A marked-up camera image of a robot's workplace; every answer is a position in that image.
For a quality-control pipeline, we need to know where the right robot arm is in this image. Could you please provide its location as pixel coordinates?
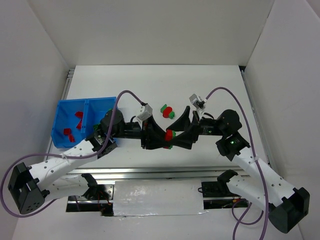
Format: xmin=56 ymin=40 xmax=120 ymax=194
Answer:
xmin=168 ymin=106 xmax=310 ymax=234

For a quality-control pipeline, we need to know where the silver foil tape sheet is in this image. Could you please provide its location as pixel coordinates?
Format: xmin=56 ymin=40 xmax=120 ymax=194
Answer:
xmin=113 ymin=179 xmax=205 ymax=217

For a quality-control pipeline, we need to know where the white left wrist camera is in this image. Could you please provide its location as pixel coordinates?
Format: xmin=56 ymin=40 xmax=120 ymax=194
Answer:
xmin=135 ymin=103 xmax=153 ymax=127

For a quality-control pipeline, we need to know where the red round lego brick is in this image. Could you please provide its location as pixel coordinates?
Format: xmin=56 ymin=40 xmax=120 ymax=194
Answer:
xmin=162 ymin=106 xmax=173 ymax=118

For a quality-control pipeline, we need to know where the aluminium table rail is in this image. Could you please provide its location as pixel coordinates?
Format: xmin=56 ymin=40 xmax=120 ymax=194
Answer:
xmin=68 ymin=166 xmax=248 ymax=181

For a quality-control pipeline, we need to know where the blue bin compartment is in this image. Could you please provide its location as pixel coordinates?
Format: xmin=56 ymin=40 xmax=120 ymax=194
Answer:
xmin=51 ymin=99 xmax=86 ymax=149
xmin=82 ymin=96 xmax=117 ymax=138

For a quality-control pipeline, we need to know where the red arch lego piece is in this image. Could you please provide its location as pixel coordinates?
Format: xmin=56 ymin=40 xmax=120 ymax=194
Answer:
xmin=63 ymin=128 xmax=72 ymax=136

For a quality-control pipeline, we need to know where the blue bin right compartment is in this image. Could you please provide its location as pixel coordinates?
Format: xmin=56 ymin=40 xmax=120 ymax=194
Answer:
xmin=82 ymin=96 xmax=117 ymax=138

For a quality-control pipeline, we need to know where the red curved lego brick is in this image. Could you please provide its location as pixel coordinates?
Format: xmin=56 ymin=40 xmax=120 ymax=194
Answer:
xmin=74 ymin=111 xmax=84 ymax=119

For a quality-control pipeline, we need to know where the blue bin left compartment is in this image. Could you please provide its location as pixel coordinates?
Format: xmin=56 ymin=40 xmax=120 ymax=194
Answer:
xmin=51 ymin=99 xmax=86 ymax=149

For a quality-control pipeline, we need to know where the red studded lego brick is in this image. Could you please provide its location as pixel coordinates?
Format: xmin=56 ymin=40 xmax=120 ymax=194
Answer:
xmin=68 ymin=134 xmax=76 ymax=143

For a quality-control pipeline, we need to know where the green studded lego brick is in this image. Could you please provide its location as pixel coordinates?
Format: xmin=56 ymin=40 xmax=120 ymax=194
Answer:
xmin=163 ymin=131 xmax=177 ymax=151

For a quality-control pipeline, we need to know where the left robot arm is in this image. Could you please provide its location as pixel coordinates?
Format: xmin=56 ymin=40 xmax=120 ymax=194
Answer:
xmin=8 ymin=109 xmax=167 ymax=218

